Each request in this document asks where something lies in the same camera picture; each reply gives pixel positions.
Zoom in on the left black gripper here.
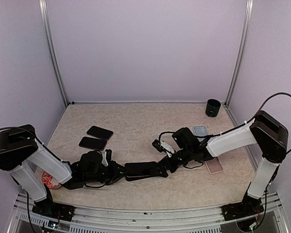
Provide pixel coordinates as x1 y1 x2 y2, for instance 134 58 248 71
84 160 130 185

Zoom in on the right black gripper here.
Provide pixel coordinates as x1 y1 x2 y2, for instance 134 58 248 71
151 146 194 177

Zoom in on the black phone case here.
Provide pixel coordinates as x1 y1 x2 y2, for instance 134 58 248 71
125 162 157 177

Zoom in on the purple smartphone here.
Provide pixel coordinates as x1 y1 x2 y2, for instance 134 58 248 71
125 174 156 182

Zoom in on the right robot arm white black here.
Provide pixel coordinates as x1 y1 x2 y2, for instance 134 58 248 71
150 110 289 216

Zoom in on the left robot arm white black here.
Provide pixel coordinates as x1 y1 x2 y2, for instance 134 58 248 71
0 124 127 216

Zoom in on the light blue phone case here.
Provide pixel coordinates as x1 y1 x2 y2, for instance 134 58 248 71
193 126 208 137

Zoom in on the pink phone case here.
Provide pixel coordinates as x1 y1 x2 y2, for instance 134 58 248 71
205 157 224 175

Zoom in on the black smartphone near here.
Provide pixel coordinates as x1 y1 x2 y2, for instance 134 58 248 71
79 137 107 151

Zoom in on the black smartphone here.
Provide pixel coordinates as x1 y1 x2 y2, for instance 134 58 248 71
86 126 113 141
79 137 107 151

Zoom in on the black smartphone far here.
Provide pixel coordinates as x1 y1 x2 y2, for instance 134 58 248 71
86 126 113 141

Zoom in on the red white patterned dish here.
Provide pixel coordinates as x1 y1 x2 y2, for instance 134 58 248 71
41 171 61 189

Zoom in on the dark green cup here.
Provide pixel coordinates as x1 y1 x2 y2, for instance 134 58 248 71
205 99 221 117

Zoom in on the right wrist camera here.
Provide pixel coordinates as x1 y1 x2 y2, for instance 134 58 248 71
152 139 176 157

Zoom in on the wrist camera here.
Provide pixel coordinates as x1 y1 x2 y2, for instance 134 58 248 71
152 139 176 157
102 149 112 166

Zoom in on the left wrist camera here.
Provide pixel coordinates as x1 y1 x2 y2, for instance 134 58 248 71
102 149 112 166

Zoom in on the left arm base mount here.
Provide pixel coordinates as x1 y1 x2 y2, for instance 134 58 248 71
32 202 75 222

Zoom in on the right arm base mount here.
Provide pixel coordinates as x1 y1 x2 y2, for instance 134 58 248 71
221 201 264 221

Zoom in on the front aluminium rail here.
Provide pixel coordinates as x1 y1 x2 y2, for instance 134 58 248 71
7 194 289 233

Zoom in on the right aluminium frame post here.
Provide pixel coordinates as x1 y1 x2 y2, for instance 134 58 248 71
224 0 254 107

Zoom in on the aluminium frame post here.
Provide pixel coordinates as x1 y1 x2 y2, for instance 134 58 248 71
224 0 254 107
39 0 69 108

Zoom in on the left aluminium frame post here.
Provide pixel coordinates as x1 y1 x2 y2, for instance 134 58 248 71
39 0 69 108

